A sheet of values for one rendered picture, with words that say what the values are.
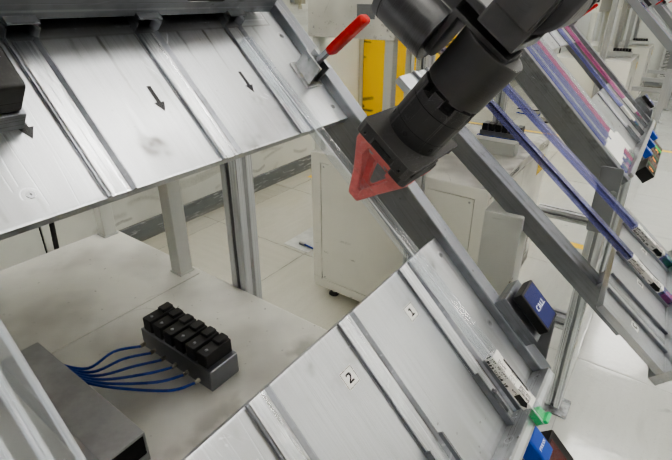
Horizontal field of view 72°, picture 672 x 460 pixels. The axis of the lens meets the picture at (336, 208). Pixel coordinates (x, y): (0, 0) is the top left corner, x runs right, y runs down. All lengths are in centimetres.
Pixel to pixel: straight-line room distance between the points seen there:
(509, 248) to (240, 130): 49
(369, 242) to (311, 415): 130
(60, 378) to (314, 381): 42
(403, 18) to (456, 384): 34
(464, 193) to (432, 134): 100
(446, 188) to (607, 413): 81
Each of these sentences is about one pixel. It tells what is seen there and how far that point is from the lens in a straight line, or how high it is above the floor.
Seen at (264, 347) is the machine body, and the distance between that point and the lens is 76.
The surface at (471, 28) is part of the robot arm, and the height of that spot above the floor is 109.
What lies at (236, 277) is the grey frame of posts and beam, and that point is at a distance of 90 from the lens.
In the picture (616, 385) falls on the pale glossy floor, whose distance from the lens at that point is 180.
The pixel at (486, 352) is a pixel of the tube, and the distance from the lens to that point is 51.
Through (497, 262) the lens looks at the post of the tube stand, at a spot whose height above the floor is 72.
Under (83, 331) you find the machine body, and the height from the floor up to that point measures 62.
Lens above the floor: 111
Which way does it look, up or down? 24 degrees down
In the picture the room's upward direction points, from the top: straight up
